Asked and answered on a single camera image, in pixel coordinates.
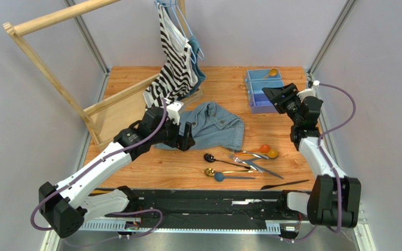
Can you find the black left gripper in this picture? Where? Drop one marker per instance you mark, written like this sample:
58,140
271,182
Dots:
182,143

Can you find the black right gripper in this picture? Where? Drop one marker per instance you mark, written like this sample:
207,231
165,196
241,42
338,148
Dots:
283,100

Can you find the dark blue plastic spoon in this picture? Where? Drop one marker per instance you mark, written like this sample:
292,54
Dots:
221,177

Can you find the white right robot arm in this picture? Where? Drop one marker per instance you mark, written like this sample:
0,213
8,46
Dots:
335,197

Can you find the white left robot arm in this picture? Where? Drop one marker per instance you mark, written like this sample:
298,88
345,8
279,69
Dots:
67,205

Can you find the blue three-compartment organizer tray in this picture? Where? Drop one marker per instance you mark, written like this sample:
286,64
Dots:
254,82

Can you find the black metal spoon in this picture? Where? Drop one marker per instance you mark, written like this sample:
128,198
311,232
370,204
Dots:
211,159

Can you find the light blue denim jacket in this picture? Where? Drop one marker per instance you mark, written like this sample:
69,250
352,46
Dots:
212,126

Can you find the gold metal spoon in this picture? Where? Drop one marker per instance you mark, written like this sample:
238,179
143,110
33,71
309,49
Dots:
209,172

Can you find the silver metal fork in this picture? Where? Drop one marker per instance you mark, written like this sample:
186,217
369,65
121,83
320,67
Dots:
237,159

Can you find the orange plastic spoon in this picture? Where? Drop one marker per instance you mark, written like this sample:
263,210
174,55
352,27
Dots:
265,148

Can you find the silver metal knife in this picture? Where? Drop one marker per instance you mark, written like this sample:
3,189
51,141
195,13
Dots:
253,153

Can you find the dark blue plastic knife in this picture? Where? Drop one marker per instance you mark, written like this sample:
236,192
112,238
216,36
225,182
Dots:
268,171

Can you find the black white striped top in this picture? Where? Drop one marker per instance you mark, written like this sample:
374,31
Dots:
176,77

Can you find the wooden clothes rack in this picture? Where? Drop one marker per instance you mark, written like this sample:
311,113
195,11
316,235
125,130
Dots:
34,117

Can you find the black plastic knife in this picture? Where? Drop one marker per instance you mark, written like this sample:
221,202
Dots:
266,187

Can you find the teal hanging garment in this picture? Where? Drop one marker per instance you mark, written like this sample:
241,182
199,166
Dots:
198,72

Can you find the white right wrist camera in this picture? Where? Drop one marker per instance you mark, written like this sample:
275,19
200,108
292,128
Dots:
311,90

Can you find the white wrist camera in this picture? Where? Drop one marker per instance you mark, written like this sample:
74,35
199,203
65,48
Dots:
311,90
174,110

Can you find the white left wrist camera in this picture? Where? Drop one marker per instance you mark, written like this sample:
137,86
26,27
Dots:
174,110

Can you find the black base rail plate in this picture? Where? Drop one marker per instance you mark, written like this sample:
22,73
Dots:
212,209

